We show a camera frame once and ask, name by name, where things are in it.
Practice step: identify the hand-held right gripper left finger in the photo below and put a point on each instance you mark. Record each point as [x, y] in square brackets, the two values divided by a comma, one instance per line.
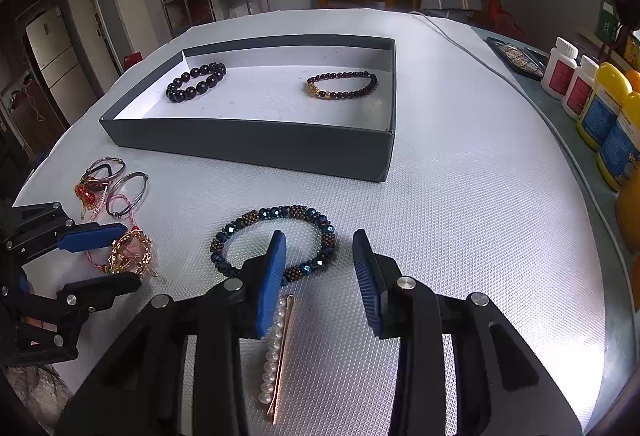
[272, 276]

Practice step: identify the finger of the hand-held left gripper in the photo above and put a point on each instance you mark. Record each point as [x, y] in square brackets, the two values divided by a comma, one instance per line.
[100, 288]
[90, 236]

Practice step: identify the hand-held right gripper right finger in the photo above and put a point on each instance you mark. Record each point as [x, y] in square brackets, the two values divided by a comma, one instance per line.
[367, 276]

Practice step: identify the red bead gold ornament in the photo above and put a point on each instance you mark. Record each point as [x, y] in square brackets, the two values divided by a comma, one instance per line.
[85, 191]

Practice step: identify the silver metal bangle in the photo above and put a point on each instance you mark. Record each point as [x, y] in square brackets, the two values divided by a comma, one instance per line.
[107, 162]
[145, 186]

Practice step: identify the pearl hair clip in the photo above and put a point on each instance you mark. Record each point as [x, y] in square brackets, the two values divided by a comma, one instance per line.
[274, 356]

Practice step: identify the grey cardboard box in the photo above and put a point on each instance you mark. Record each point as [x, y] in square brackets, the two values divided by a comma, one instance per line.
[250, 141]

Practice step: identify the patterned brown cloth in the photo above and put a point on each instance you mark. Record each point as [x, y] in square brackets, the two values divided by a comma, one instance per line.
[35, 396]

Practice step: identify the tall red sack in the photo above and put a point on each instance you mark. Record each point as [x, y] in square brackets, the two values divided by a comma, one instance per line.
[132, 60]

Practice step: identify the white refrigerator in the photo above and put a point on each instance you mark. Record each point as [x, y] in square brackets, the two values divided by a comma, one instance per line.
[50, 56]

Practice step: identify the shell patterned flat case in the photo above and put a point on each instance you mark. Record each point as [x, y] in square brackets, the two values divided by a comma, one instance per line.
[520, 61]

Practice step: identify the orange juice glass jar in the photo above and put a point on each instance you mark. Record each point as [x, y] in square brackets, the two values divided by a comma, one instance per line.
[630, 226]

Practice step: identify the white bottle red label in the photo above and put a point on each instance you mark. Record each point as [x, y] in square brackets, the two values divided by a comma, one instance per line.
[557, 71]
[577, 91]

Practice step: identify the yellow bottle blue label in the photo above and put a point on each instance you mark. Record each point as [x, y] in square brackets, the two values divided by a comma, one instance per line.
[600, 111]
[620, 146]

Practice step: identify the red cloth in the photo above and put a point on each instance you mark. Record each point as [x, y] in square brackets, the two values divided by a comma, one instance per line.
[502, 16]

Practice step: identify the orange fruit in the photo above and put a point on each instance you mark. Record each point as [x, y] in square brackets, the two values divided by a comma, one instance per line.
[634, 81]

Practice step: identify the green box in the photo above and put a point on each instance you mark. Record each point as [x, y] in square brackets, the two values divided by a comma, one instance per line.
[607, 23]

